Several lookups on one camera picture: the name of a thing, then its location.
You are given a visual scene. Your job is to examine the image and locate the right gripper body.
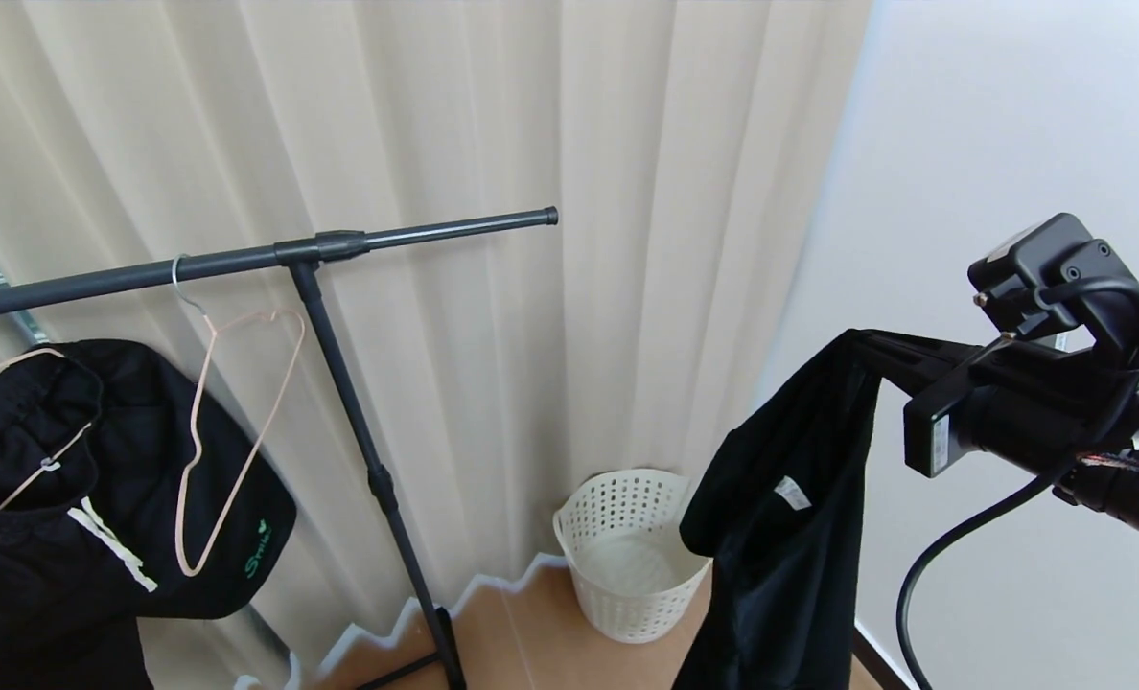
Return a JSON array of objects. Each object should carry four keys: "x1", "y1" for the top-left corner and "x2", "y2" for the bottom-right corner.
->
[{"x1": 903, "y1": 364, "x2": 1139, "y2": 557}]

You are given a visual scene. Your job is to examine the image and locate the black garment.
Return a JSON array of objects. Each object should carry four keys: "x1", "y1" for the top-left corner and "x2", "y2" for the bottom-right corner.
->
[{"x1": 670, "y1": 329, "x2": 889, "y2": 690}]

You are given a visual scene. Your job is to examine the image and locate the pink clothes hanger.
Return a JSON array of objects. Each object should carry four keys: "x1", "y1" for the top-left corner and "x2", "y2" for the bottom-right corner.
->
[
  {"x1": 0, "y1": 347, "x2": 96, "y2": 511},
  {"x1": 172, "y1": 254, "x2": 308, "y2": 578}
]

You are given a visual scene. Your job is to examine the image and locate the black shorts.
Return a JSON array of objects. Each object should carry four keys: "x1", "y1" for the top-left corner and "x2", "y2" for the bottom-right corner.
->
[{"x1": 0, "y1": 338, "x2": 298, "y2": 690}]

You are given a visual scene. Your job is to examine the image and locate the white laundry basket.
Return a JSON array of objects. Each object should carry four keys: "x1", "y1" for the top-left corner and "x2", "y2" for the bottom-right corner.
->
[{"x1": 552, "y1": 470, "x2": 714, "y2": 643}]

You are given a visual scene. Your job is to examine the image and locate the black clothes rack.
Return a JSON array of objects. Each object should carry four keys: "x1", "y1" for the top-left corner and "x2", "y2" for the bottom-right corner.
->
[{"x1": 0, "y1": 206, "x2": 561, "y2": 690}]

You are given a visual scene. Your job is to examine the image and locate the beige curtain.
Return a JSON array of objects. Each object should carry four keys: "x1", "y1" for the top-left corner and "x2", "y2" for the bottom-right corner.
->
[{"x1": 0, "y1": 0, "x2": 872, "y2": 690}]

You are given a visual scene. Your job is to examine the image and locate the black cable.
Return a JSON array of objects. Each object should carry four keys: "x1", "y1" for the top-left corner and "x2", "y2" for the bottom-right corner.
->
[{"x1": 895, "y1": 278, "x2": 1139, "y2": 690}]

